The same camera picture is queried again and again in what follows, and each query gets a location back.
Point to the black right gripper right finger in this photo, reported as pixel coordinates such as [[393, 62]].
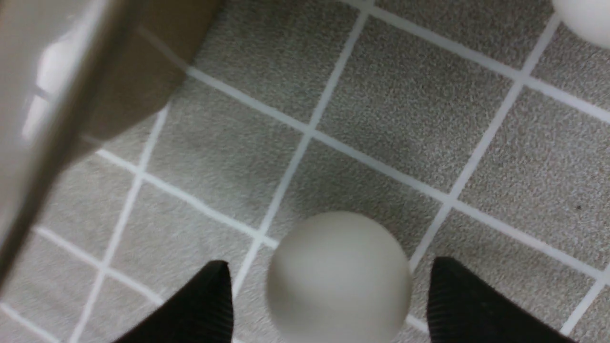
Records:
[[462, 308]]

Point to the white ball group printed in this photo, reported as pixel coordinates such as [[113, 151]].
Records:
[[338, 277]]

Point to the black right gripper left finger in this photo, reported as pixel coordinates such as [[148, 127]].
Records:
[[200, 312]]

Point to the grey checked tablecloth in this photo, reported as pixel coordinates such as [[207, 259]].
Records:
[[477, 129]]

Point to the olive plastic bin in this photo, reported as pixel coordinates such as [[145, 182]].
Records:
[[75, 74]]

